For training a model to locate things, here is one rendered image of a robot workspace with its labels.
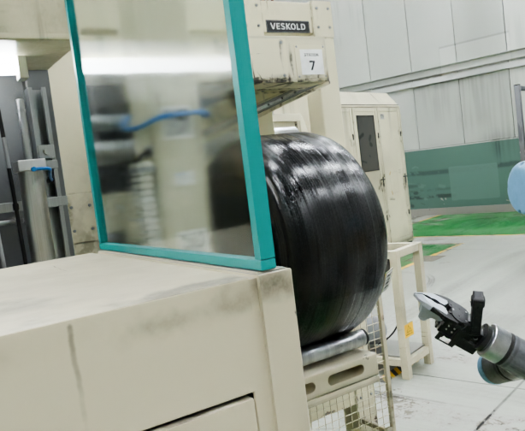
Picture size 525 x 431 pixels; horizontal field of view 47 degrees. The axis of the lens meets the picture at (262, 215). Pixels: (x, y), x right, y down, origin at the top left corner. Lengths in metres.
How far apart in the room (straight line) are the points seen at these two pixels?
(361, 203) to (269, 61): 0.63
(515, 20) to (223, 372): 12.46
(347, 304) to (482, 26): 11.83
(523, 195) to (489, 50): 11.64
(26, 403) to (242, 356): 0.21
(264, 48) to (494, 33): 11.25
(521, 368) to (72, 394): 1.28
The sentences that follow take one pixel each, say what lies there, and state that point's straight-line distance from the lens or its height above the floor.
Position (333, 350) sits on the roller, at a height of 0.90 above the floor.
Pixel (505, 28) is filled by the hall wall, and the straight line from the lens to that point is 12.98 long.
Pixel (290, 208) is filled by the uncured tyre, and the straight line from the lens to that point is 1.39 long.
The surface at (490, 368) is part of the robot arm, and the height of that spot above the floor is 0.78.
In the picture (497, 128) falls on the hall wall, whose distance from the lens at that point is 12.91.
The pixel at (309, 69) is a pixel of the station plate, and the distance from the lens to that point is 2.00.
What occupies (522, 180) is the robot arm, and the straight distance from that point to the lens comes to 1.43.
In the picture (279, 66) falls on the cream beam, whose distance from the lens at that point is 1.93.
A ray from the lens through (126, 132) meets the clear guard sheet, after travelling 0.95.
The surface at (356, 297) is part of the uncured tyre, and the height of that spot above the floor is 1.04.
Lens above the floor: 1.37
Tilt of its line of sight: 4 degrees down
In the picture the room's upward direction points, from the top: 7 degrees counter-clockwise
